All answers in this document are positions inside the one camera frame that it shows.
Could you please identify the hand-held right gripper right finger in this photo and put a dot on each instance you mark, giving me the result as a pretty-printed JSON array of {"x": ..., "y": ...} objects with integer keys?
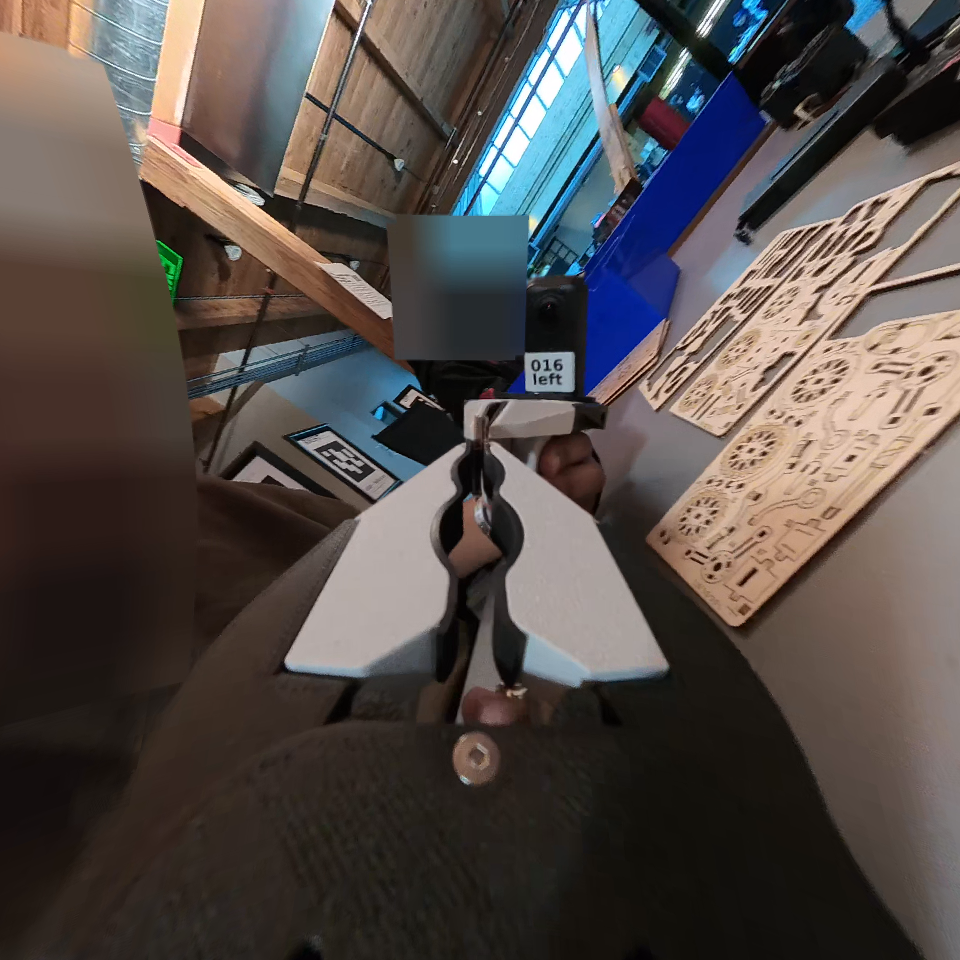
[{"x": 592, "y": 600}]

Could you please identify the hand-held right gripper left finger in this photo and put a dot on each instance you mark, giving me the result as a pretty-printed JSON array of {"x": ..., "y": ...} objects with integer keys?
[{"x": 360, "y": 600}]

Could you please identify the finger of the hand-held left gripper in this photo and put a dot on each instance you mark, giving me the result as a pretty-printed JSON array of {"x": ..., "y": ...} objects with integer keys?
[
  {"x": 474, "y": 416},
  {"x": 532, "y": 421}
]

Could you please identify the small wooden puzzle piece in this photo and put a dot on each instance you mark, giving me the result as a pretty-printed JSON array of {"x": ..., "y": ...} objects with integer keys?
[{"x": 484, "y": 517}]

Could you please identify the person's left hand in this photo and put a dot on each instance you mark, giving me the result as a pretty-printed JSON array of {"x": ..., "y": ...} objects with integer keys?
[{"x": 574, "y": 472}]

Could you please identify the black office chair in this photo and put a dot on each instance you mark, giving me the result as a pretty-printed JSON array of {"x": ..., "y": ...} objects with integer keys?
[{"x": 420, "y": 442}]

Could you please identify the small framed poster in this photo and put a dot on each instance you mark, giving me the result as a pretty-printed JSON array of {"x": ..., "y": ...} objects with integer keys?
[{"x": 416, "y": 397}]

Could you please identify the person's brown clothing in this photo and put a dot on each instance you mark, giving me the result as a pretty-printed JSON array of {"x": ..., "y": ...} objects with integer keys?
[{"x": 262, "y": 540}]

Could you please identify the small wooden model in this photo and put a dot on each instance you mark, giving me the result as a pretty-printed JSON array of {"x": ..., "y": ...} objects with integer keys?
[{"x": 516, "y": 690}]

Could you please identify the cut-out wooden puzzle sheet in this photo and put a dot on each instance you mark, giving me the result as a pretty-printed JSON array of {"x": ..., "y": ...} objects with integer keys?
[{"x": 664, "y": 386}]

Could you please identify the large framed marker poster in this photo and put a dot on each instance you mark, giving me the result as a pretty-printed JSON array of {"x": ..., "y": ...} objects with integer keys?
[{"x": 262, "y": 469}]

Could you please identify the white paper notice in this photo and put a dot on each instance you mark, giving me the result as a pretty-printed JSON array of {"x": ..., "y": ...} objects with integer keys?
[{"x": 360, "y": 289}]

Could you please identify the tall wooden panel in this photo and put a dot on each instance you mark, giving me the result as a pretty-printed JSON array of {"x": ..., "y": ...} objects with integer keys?
[{"x": 611, "y": 127}]

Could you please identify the red cylinder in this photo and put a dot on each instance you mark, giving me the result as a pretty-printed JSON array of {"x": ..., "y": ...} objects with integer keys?
[{"x": 667, "y": 120}]

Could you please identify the wooden beam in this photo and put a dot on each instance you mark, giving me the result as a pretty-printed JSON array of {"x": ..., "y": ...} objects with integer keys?
[{"x": 262, "y": 232}]

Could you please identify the puzzle sheet with rectangular window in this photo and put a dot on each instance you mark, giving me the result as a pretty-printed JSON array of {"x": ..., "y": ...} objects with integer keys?
[{"x": 862, "y": 465}]

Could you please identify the long black case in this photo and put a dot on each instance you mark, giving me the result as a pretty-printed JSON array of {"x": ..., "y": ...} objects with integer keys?
[{"x": 810, "y": 157}]

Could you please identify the black monitor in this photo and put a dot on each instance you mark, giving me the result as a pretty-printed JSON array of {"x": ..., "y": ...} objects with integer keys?
[{"x": 750, "y": 22}]

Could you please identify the black charging dock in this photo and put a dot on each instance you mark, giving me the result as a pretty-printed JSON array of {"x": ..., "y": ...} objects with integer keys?
[{"x": 810, "y": 67}]

